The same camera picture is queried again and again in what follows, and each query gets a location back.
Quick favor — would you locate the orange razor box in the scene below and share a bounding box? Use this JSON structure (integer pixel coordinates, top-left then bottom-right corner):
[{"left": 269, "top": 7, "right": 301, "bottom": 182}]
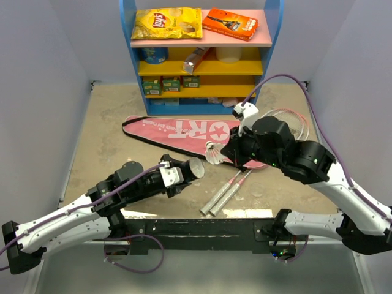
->
[{"left": 202, "top": 8, "right": 258, "bottom": 41}]

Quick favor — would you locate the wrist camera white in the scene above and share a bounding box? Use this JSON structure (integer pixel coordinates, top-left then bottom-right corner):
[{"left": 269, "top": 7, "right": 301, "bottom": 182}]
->
[
  {"left": 159, "top": 161, "right": 184, "bottom": 187},
  {"left": 232, "top": 102, "right": 260, "bottom": 136}
]

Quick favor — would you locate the green box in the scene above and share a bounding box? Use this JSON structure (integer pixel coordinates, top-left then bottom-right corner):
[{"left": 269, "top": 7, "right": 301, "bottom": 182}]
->
[
  {"left": 162, "top": 77, "right": 181, "bottom": 92},
  {"left": 182, "top": 75, "right": 200, "bottom": 88},
  {"left": 142, "top": 78, "right": 162, "bottom": 96}
]

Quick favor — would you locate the blue round can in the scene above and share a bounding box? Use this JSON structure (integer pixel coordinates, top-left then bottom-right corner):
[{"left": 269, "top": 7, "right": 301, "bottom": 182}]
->
[{"left": 141, "top": 47, "right": 168, "bottom": 64}]

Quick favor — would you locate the white shuttlecock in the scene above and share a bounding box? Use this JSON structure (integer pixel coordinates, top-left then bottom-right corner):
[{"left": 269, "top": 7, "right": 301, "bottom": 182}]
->
[{"left": 205, "top": 141, "right": 225, "bottom": 165}]

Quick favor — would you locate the green box middle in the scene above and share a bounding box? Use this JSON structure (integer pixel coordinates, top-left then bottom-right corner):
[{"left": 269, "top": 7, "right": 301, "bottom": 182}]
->
[{"left": 162, "top": 77, "right": 181, "bottom": 92}]

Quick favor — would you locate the green box left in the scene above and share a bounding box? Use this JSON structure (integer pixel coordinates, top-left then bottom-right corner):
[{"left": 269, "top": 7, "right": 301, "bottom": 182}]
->
[{"left": 142, "top": 78, "right": 162, "bottom": 96}]

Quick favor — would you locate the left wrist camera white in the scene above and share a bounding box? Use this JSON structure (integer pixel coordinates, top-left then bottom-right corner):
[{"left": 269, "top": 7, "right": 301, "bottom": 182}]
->
[{"left": 159, "top": 161, "right": 184, "bottom": 187}]

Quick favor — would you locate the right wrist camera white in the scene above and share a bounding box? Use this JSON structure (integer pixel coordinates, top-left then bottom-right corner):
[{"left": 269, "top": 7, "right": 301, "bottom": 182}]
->
[{"left": 232, "top": 102, "right": 260, "bottom": 136}]

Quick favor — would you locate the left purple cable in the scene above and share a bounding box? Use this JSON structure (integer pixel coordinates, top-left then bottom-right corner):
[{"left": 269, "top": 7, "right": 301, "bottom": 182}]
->
[{"left": 0, "top": 162, "right": 171, "bottom": 272}]

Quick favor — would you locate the yellow Lays chips bag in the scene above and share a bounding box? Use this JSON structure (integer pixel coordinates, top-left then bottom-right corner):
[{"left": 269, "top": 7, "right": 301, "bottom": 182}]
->
[{"left": 131, "top": 7, "right": 203, "bottom": 40}]

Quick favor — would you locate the clear tube lid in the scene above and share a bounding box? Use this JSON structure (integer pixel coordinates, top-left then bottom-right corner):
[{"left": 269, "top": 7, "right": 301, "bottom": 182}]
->
[{"left": 249, "top": 183, "right": 265, "bottom": 197}]

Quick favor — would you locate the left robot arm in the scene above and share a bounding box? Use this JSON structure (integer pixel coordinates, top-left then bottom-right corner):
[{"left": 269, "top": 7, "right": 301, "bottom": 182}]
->
[{"left": 1, "top": 154, "right": 205, "bottom": 275}]

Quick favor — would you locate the black shuttlecock tube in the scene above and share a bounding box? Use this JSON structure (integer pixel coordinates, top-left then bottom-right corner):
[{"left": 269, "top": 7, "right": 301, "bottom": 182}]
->
[{"left": 121, "top": 157, "right": 205, "bottom": 209}]

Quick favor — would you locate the pink soap packet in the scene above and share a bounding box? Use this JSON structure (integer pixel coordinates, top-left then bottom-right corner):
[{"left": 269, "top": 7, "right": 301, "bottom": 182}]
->
[{"left": 222, "top": 97, "right": 238, "bottom": 108}]

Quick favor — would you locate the pink racket bag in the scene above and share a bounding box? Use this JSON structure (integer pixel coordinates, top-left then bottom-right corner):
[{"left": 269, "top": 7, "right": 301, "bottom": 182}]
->
[{"left": 121, "top": 115, "right": 267, "bottom": 170}]

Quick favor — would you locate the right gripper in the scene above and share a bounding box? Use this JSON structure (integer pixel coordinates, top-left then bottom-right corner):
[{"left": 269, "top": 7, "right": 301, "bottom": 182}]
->
[{"left": 222, "top": 121, "right": 284, "bottom": 168}]

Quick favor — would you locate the blue shelf unit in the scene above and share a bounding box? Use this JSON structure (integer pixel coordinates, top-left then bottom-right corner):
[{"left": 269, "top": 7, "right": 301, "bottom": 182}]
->
[{"left": 119, "top": 1, "right": 284, "bottom": 115}]

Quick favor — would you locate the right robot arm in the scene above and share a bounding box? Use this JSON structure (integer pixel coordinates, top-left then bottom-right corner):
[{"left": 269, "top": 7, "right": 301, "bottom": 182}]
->
[{"left": 221, "top": 116, "right": 391, "bottom": 255}]

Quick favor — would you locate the purple cable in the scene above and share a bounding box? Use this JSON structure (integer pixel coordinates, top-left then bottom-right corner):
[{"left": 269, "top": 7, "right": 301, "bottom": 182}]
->
[
  {"left": 240, "top": 73, "right": 392, "bottom": 224},
  {"left": 0, "top": 162, "right": 171, "bottom": 272}
]

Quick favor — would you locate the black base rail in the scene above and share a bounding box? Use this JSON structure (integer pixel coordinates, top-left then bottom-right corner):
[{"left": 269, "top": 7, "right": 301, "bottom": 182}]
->
[{"left": 108, "top": 218, "right": 292, "bottom": 254}]

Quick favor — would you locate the silver orange carton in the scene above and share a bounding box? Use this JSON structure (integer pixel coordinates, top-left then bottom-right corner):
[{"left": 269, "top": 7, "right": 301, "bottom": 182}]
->
[{"left": 182, "top": 47, "right": 212, "bottom": 75}]

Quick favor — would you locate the white cup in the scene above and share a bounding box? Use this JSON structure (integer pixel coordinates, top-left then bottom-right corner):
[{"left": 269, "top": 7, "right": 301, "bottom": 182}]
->
[{"left": 215, "top": 47, "right": 243, "bottom": 64}]

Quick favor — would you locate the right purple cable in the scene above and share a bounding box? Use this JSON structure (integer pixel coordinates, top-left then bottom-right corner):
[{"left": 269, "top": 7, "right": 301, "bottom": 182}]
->
[{"left": 240, "top": 73, "right": 392, "bottom": 224}]

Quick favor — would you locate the green box right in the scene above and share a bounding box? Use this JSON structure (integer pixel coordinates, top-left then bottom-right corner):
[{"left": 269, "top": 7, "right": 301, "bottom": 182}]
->
[{"left": 182, "top": 75, "right": 200, "bottom": 88}]

